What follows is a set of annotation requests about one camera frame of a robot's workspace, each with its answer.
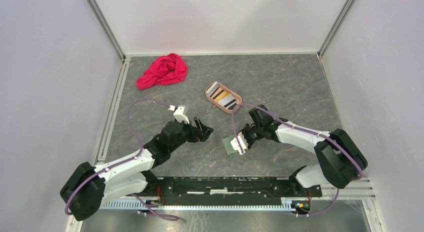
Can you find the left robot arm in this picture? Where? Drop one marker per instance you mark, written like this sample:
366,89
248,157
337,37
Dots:
90,186

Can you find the green card holder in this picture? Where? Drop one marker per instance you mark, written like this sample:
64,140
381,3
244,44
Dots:
228,146

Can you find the red crumpled cloth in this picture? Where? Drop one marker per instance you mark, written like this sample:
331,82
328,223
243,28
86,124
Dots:
165,70

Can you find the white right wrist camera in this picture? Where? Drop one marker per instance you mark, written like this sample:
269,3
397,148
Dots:
239,144

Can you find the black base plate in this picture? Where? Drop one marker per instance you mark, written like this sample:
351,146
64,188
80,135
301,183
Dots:
227,191

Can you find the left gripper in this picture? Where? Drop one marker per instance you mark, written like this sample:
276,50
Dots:
196,134

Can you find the pink oval tray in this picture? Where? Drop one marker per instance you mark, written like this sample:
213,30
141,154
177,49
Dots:
233,107

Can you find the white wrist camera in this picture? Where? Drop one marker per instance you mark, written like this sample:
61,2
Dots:
179,113
239,144

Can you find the gold striped card in tray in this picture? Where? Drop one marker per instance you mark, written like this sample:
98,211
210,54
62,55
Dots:
222,94

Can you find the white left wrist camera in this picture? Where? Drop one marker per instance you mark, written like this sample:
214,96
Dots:
179,113

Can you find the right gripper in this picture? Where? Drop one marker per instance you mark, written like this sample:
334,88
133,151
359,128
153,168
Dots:
243,131

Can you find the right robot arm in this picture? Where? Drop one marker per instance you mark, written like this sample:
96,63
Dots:
339,159

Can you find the white slotted cable duct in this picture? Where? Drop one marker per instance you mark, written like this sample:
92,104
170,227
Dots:
134,204

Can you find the stack of silver cards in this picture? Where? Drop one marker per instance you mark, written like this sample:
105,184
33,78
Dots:
212,88

